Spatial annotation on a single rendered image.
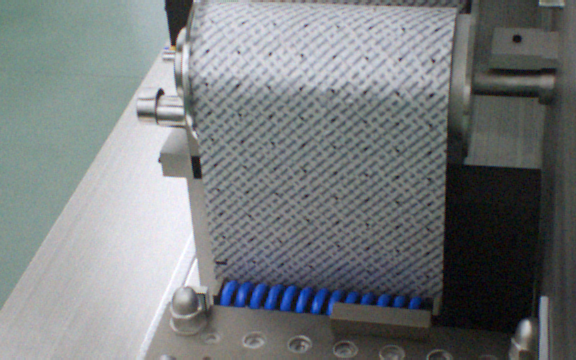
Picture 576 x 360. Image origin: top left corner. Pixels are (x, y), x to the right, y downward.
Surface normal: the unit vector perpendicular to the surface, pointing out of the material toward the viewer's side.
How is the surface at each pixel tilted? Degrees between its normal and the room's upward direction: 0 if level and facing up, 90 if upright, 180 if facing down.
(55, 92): 0
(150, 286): 0
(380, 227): 90
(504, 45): 0
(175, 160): 90
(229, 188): 90
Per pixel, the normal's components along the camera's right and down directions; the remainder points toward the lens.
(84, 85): -0.06, -0.82
